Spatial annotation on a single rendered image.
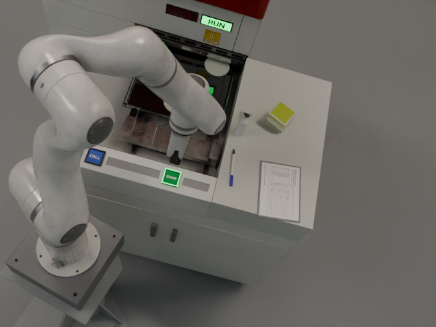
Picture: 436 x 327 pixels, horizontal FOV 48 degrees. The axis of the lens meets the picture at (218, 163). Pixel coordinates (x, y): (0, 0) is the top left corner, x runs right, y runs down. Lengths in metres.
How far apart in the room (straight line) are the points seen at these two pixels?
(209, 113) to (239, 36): 0.72
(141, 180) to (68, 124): 0.78
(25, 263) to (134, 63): 0.85
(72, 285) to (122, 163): 0.42
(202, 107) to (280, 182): 0.61
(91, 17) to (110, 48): 1.11
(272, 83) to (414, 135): 1.61
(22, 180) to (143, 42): 0.48
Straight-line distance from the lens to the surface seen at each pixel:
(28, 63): 0.95
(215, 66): 1.98
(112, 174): 1.64
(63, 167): 1.06
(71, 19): 2.09
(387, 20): 3.85
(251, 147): 1.74
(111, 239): 1.60
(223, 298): 2.54
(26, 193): 1.23
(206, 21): 1.85
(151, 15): 1.91
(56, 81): 0.91
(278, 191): 1.69
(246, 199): 1.65
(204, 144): 1.81
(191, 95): 1.16
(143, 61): 0.95
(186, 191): 1.63
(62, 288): 1.57
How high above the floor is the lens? 2.46
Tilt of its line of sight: 62 degrees down
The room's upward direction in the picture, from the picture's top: 22 degrees clockwise
